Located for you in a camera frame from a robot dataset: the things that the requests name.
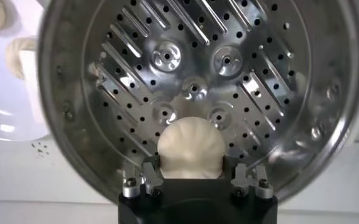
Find stainless steel steamer basket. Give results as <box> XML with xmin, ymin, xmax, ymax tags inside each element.
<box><xmin>37</xmin><ymin>0</ymin><xmax>359</xmax><ymax>203</ymax></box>

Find dark crumbs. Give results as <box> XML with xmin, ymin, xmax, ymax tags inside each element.
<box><xmin>31</xmin><ymin>141</ymin><xmax>51</xmax><ymax>158</ymax></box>

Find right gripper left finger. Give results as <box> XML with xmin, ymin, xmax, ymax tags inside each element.
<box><xmin>121</xmin><ymin>155</ymin><xmax>165</xmax><ymax>199</ymax></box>

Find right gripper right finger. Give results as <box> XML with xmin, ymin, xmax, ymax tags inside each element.
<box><xmin>223</xmin><ymin>155</ymin><xmax>274</xmax><ymax>200</ymax></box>

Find white round plate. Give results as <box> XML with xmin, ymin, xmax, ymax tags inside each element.
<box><xmin>0</xmin><ymin>0</ymin><xmax>51</xmax><ymax>142</ymax></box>

